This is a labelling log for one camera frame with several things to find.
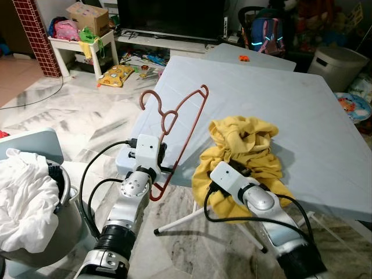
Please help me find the yellow shirt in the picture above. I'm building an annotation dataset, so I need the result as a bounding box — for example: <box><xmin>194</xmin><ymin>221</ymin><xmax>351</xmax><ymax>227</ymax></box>
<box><xmin>192</xmin><ymin>115</ymin><xmax>295</xmax><ymax>224</ymax></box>

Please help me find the pink-red wire hanger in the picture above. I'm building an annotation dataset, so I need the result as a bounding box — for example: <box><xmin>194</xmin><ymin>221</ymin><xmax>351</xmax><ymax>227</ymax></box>
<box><xmin>139</xmin><ymin>85</ymin><xmax>210</xmax><ymax>202</ymax></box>

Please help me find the white garment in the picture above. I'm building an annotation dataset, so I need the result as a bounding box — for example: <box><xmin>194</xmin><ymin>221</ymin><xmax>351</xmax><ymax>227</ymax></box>
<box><xmin>0</xmin><ymin>148</ymin><xmax>62</xmax><ymax>253</ymax></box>

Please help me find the light grey folding table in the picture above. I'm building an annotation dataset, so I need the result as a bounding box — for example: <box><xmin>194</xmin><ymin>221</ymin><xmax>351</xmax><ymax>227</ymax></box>
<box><xmin>203</xmin><ymin>43</ymin><xmax>298</xmax><ymax>73</ymax></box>
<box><xmin>131</xmin><ymin>55</ymin><xmax>372</xmax><ymax>255</ymax></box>

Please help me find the yellow patterned cushion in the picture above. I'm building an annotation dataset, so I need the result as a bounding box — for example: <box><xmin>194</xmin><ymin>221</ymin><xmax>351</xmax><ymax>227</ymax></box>
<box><xmin>96</xmin><ymin>64</ymin><xmax>136</xmax><ymax>88</ymax></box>

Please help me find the white television stand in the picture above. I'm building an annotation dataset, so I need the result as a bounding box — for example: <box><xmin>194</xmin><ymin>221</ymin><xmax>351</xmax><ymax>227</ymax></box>
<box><xmin>113</xmin><ymin>29</ymin><xmax>245</xmax><ymax>58</ymax></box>

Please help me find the grey laundry basket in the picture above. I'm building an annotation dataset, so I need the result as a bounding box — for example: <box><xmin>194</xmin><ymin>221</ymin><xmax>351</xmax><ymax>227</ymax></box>
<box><xmin>0</xmin><ymin>163</ymin><xmax>82</xmax><ymax>271</ymax></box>

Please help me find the colourful round stool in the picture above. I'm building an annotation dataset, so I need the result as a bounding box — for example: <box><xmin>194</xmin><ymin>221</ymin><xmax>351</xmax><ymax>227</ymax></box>
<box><xmin>336</xmin><ymin>92</ymin><xmax>372</xmax><ymax>124</ymax></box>

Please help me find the light blue plastic chair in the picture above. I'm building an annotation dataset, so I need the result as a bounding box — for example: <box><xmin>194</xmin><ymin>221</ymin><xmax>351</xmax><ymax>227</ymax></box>
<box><xmin>0</xmin><ymin>129</ymin><xmax>66</xmax><ymax>175</ymax></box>

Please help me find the blue backpack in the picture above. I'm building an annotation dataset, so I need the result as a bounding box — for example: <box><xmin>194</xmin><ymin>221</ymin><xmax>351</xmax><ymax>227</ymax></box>
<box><xmin>249</xmin><ymin>16</ymin><xmax>287</xmax><ymax>56</ymax></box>

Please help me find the black television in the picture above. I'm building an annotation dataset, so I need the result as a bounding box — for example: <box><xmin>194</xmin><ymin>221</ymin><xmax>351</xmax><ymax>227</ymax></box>
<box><xmin>116</xmin><ymin>0</ymin><xmax>227</xmax><ymax>41</ymax></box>

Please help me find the grey round bin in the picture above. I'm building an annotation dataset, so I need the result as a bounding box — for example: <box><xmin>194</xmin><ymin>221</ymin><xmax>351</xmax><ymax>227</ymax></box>
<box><xmin>307</xmin><ymin>45</ymin><xmax>370</xmax><ymax>94</ymax></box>

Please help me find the small white side table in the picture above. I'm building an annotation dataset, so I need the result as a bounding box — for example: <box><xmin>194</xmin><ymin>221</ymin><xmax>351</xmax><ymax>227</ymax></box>
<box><xmin>48</xmin><ymin>29</ymin><xmax>120</xmax><ymax>80</ymax></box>

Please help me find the brown cardboard box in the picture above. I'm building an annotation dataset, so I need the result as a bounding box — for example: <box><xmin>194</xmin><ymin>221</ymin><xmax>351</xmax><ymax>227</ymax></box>
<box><xmin>66</xmin><ymin>2</ymin><xmax>111</xmax><ymax>37</ymax></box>

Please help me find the pink bag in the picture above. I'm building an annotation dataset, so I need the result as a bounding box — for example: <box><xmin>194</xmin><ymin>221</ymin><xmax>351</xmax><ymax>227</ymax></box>
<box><xmin>54</xmin><ymin>19</ymin><xmax>81</xmax><ymax>41</ymax></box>

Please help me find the red brick pillar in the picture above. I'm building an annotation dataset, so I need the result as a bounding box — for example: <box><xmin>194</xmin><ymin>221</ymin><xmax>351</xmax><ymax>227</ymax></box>
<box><xmin>12</xmin><ymin>0</ymin><xmax>62</xmax><ymax>78</ymax></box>

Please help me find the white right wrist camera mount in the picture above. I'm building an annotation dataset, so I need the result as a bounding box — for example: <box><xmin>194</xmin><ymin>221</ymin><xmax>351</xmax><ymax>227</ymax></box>
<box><xmin>209</xmin><ymin>162</ymin><xmax>259</xmax><ymax>203</ymax></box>

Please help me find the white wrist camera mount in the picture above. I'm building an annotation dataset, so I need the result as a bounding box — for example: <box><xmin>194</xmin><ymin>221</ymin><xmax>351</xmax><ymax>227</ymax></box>
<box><xmin>209</xmin><ymin>162</ymin><xmax>259</xmax><ymax>203</ymax></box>
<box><xmin>116</xmin><ymin>134</ymin><xmax>162</xmax><ymax>178</ymax></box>

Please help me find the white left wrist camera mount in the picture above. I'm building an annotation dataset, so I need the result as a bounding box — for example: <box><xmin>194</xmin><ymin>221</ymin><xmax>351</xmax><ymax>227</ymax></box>
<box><xmin>116</xmin><ymin>134</ymin><xmax>162</xmax><ymax>178</ymax></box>

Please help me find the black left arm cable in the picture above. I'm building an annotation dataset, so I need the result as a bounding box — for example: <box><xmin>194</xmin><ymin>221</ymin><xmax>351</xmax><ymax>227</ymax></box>
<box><xmin>78</xmin><ymin>139</ymin><xmax>138</xmax><ymax>240</ymax></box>

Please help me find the black floor cable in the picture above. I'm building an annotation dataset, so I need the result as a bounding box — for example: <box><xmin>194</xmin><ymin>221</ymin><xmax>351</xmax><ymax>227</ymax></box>
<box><xmin>0</xmin><ymin>74</ymin><xmax>65</xmax><ymax>109</ymax></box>

